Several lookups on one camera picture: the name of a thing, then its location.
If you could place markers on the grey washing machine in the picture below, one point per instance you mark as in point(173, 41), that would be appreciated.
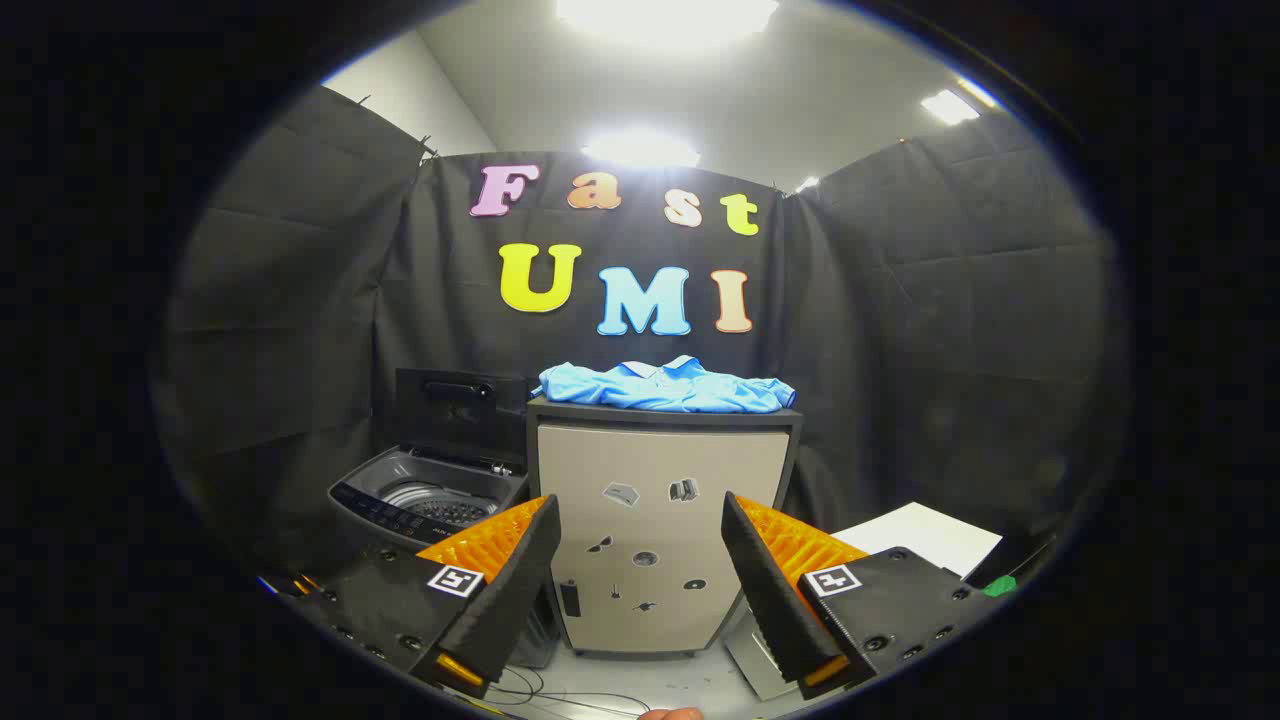
point(410, 480)

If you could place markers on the ceiling light panel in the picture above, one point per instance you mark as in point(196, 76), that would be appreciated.
point(640, 150)
point(948, 105)

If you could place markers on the small green object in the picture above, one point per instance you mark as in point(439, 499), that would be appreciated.
point(999, 586)

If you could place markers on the light blue polo shirt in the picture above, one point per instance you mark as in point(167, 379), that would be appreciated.
point(670, 388)

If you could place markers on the white flat board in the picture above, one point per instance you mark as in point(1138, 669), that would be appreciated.
point(925, 535)

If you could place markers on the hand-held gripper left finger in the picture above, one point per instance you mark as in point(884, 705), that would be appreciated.
point(505, 590)

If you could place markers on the beige cabinet with dark top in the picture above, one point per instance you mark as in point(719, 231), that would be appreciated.
point(660, 460)

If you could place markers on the grey flat panel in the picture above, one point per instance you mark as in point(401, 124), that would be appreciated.
point(755, 660)

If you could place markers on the large ceiling light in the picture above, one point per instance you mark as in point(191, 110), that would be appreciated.
point(668, 15)

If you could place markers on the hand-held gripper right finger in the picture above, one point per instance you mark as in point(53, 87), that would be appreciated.
point(775, 590)

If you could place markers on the black backdrop cloth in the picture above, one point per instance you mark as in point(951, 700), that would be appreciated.
point(900, 350)

